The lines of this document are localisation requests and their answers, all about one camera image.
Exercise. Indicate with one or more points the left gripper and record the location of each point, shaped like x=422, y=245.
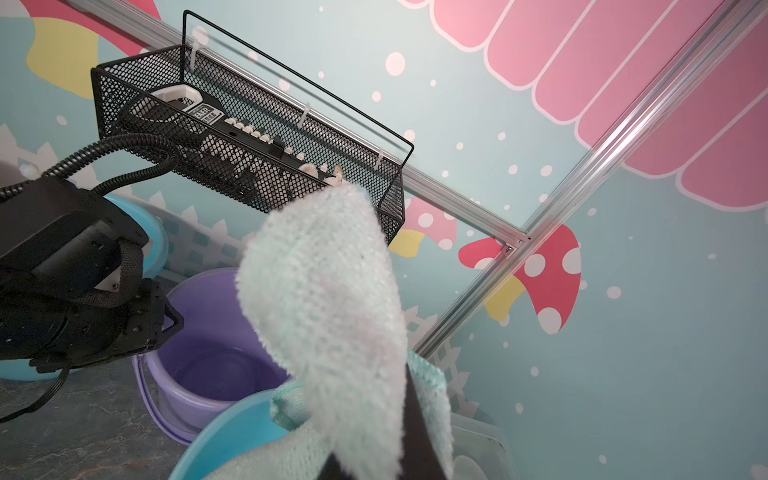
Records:
x=81, y=336

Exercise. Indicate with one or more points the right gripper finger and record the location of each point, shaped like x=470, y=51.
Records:
x=419, y=460

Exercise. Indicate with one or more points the purple bucket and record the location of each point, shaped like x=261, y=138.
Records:
x=215, y=361

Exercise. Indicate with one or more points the light green cloth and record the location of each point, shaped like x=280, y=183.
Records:
x=317, y=285

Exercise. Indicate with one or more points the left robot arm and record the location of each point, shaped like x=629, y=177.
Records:
x=73, y=292

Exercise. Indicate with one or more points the clear plastic storage box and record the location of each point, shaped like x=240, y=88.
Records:
x=478, y=451

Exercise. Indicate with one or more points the black wire wall basket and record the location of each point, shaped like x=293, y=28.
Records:
x=116, y=84

